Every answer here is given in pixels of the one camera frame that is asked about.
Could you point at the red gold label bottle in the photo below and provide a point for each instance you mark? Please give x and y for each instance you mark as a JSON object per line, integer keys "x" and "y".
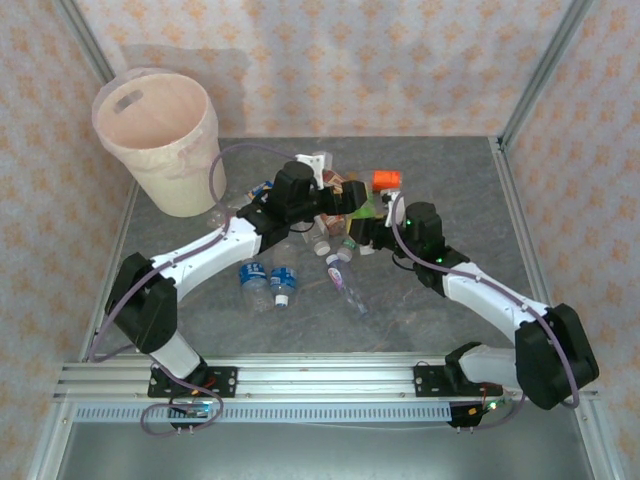
{"x": 334, "y": 181}

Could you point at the large clear bottle white label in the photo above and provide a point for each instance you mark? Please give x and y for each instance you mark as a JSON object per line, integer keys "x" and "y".
{"x": 322, "y": 246}

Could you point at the lime green label bottle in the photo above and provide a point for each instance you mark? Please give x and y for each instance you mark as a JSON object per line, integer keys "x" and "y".
{"x": 366, "y": 207}

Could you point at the orange label plastic bottle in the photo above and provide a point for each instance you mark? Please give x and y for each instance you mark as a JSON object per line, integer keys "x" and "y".
{"x": 386, "y": 180}

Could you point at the clear bottle green white label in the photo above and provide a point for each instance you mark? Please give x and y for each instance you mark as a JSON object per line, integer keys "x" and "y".
{"x": 346, "y": 252}

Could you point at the blue label water bottle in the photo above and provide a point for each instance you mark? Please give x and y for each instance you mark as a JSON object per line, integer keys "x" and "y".
{"x": 282, "y": 280}
{"x": 252, "y": 275}

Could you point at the purple label slim bottle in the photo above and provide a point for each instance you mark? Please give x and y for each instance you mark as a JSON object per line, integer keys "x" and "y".
{"x": 340, "y": 277}

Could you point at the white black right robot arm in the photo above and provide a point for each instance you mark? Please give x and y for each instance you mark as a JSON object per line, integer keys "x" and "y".
{"x": 490, "y": 295}

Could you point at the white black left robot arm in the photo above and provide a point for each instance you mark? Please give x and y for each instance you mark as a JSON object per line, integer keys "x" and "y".
{"x": 210, "y": 250}

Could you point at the white ribbed waste bin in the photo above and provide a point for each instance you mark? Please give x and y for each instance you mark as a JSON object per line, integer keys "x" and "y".
{"x": 175, "y": 185}

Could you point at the small lit circuit board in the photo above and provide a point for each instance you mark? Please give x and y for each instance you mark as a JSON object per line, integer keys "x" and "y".
{"x": 487, "y": 407}
{"x": 192, "y": 410}

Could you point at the grey metal shelf panel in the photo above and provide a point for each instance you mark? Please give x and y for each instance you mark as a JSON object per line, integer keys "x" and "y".
{"x": 320, "y": 452}

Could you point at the aluminium table edge rail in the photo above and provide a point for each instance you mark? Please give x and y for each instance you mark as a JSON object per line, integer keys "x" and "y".
{"x": 125, "y": 220}
{"x": 525, "y": 225}

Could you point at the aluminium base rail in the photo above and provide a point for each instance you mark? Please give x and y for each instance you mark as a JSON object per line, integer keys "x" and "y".
{"x": 325, "y": 380}

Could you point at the aluminium frame post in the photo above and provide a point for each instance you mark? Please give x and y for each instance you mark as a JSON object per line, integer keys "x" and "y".
{"x": 545, "y": 70}
{"x": 87, "y": 42}

